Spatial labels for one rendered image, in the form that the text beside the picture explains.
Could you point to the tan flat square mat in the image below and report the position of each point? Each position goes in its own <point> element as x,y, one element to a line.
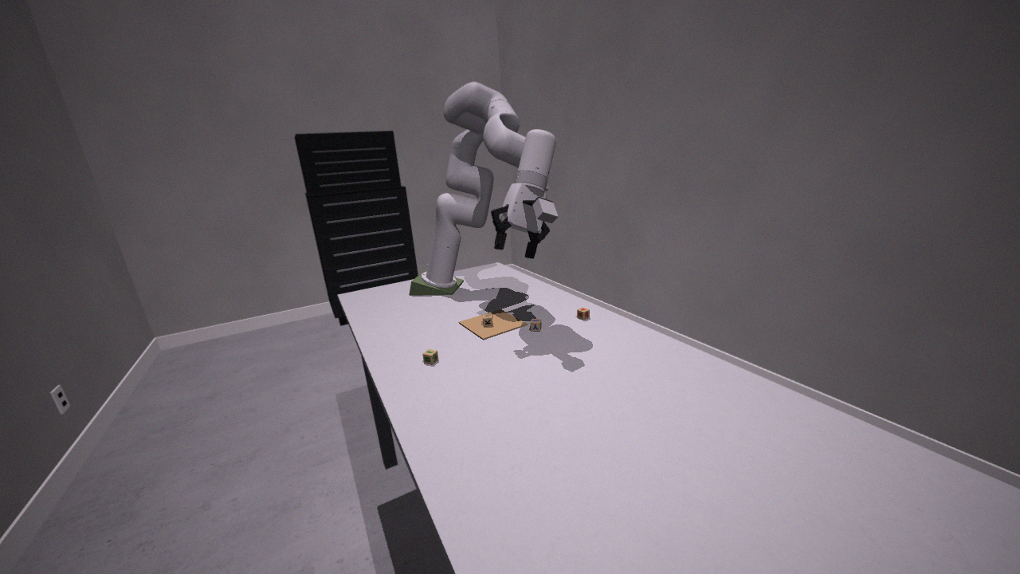
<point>501,322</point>

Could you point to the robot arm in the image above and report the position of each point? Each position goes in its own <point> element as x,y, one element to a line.
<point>473,107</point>

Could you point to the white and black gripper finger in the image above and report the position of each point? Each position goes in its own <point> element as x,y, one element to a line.
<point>501,227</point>
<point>535,238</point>

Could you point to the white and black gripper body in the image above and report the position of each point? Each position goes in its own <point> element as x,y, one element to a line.
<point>522,216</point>

